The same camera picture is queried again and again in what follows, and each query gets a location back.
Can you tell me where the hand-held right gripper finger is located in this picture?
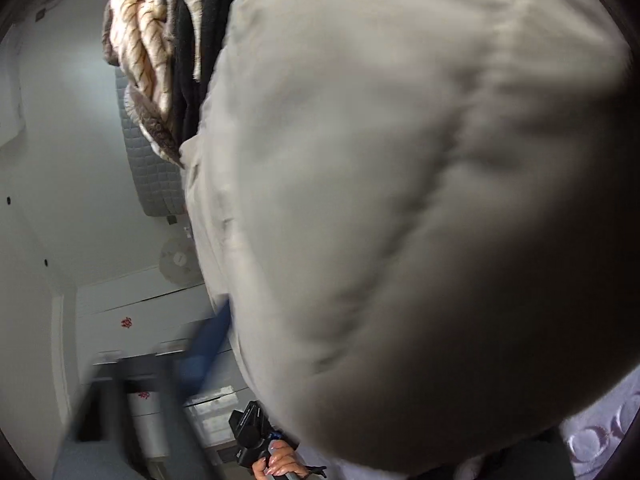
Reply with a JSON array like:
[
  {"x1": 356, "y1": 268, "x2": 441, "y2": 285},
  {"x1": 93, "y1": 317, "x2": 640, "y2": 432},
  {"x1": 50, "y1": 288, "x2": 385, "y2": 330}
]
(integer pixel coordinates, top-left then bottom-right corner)
[{"x1": 65, "y1": 295, "x2": 233, "y2": 480}]

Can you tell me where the beige puffer jacket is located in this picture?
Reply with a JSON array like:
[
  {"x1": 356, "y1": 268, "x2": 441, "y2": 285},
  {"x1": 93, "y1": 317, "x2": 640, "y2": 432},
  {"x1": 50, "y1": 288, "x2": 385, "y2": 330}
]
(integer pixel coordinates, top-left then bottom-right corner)
[{"x1": 179, "y1": 0, "x2": 633, "y2": 480}]

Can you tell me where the person's left hand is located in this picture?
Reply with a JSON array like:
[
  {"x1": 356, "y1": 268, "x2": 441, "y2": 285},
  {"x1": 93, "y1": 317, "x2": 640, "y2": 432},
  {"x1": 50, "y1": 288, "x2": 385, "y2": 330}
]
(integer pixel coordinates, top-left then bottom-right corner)
[{"x1": 251, "y1": 439, "x2": 312, "y2": 480}]

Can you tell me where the white plastic drawer unit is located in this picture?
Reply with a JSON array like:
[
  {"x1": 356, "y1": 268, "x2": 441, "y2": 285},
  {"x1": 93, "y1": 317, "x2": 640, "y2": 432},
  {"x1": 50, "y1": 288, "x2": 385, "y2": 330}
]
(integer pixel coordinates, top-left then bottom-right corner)
[{"x1": 185, "y1": 385, "x2": 251, "y2": 453}]

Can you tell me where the white wardrobe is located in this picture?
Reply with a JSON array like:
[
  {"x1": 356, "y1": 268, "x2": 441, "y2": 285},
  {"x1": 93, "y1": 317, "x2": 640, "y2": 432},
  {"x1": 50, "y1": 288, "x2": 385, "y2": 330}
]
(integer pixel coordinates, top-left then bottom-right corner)
[{"x1": 75, "y1": 265, "x2": 251, "y2": 361}]

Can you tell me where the round white cushion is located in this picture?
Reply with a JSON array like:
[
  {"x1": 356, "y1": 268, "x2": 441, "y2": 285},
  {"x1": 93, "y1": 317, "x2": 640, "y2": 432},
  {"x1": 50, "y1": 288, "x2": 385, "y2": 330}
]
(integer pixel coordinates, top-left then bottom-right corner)
[{"x1": 159, "y1": 237, "x2": 203, "y2": 288}]

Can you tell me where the grey quilted headboard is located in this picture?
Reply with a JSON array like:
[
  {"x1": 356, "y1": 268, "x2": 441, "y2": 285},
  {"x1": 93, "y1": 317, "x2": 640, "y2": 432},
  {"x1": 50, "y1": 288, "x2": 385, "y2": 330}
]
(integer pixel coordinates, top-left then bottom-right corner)
[{"x1": 115, "y1": 67, "x2": 188, "y2": 218}]

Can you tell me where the black folded garment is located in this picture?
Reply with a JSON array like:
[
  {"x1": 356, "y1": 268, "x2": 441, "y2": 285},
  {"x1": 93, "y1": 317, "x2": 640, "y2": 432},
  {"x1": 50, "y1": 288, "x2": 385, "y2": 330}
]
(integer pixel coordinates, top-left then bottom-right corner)
[{"x1": 167, "y1": 0, "x2": 271, "y2": 148}]

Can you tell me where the cream striped robe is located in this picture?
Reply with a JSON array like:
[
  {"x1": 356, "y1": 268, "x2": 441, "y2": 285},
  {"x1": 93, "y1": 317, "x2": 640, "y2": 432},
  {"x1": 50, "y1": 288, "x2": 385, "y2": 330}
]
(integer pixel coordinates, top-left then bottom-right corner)
[{"x1": 102, "y1": 0, "x2": 203, "y2": 168}]

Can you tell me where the lavender embossed bedspread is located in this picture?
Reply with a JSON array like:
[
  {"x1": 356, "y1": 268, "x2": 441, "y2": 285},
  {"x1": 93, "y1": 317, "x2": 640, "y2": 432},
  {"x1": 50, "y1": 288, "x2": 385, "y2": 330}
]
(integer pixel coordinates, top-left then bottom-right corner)
[{"x1": 557, "y1": 375, "x2": 636, "y2": 480}]

